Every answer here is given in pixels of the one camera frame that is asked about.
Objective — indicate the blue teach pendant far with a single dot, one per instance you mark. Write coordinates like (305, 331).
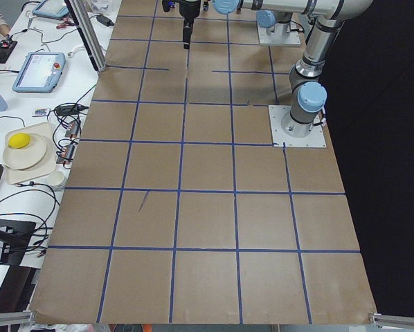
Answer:
(51, 9)

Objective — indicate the aluminium frame post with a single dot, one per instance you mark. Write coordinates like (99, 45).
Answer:
(88, 36)

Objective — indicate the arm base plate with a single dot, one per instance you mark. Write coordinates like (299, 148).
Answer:
(279, 35)
(288, 133)

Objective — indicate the beige square tray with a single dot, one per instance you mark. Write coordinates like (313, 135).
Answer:
(44, 167)

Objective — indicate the blue teach pendant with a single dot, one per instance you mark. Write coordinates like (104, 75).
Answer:
(40, 72)
(51, 9)

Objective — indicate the beige round plate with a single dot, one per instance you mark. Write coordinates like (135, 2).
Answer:
(27, 156)

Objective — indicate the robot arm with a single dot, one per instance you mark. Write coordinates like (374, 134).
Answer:
(264, 18)
(309, 95)

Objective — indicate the brown paper table cover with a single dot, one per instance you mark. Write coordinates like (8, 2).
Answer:
(179, 208)

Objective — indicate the blue teach pendant near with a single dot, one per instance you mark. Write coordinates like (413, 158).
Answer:
(40, 72)

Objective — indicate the black power adapter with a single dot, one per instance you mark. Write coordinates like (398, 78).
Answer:
(105, 21)

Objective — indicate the yellow lemon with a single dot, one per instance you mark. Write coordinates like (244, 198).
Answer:
(19, 141)

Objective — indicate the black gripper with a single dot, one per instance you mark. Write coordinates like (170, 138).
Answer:
(188, 9)

